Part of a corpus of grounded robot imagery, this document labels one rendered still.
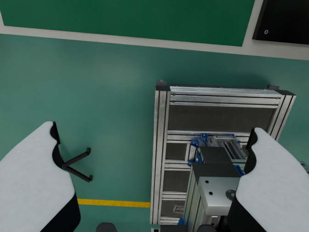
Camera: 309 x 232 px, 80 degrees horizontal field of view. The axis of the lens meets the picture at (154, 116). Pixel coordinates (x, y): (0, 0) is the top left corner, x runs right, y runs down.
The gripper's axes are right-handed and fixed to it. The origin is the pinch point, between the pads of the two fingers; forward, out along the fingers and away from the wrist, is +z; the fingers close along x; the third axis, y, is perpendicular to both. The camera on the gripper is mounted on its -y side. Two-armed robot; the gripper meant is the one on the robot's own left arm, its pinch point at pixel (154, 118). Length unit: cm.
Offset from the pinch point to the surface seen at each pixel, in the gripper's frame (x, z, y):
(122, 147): -23, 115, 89
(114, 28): -10.0, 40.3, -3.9
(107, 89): -31, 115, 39
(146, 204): -1, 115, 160
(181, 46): 7.3, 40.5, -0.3
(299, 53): 39, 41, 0
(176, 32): 5.8, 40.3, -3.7
